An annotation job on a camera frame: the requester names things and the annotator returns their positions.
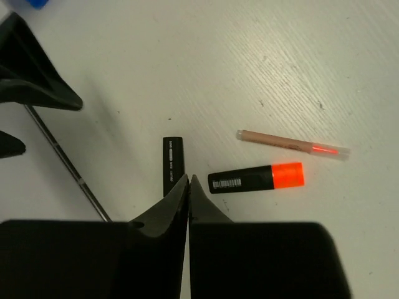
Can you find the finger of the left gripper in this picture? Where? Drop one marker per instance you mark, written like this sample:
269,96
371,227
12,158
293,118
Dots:
10,146
28,77

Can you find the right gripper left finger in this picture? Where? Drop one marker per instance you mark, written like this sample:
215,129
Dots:
142,258

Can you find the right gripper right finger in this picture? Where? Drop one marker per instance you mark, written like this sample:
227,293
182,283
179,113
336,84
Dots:
260,259

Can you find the green cap black highlighter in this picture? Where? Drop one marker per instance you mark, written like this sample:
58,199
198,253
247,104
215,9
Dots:
173,164

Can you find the blue compartment tray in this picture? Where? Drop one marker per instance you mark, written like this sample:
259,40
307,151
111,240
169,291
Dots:
37,4

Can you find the orange cap black highlighter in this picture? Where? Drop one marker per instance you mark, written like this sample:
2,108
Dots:
262,178

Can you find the slim pink highlighter pen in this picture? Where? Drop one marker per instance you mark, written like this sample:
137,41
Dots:
315,149

